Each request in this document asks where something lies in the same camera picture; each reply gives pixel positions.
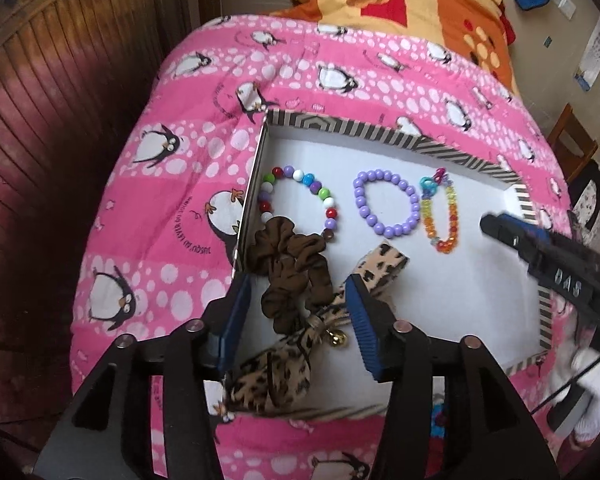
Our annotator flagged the striped white tray box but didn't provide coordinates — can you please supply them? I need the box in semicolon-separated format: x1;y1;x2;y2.
232;110;553;420

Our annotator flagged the wooden chair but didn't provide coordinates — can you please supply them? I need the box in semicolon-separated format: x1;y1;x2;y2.
547;103;598;183

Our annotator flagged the brown scrunchie leopard bow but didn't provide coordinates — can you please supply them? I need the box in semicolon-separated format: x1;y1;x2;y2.
222;216;412;417

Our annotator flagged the wooden headboard panel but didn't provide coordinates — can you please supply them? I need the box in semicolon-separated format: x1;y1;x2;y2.
0;0;190;419

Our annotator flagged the multicolour bead bracelet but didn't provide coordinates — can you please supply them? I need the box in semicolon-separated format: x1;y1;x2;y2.
256;164;339;241

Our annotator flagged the purple bead bracelet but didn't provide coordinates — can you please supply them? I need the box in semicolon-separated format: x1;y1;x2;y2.
352;168;423;240

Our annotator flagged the orange floral pillow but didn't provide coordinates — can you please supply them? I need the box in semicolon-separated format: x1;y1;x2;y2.
275;0;519;94

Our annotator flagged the rainbow crystal bead bracelet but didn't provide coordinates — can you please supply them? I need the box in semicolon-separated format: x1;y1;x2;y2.
418;167;461;255

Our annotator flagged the white patterned garment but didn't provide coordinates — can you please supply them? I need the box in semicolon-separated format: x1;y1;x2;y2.
568;159;600;253

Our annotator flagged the blue bead bracelet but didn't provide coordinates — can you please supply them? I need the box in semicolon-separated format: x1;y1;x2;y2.
430;401;447;440

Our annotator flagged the white gloved right hand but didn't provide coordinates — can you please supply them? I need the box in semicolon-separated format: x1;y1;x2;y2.
546;311;600;444

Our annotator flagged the pink penguin blanket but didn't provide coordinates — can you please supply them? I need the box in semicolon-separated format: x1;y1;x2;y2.
70;15;570;479

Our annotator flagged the white wall switch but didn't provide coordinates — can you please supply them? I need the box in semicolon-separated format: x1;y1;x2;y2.
552;0;577;21

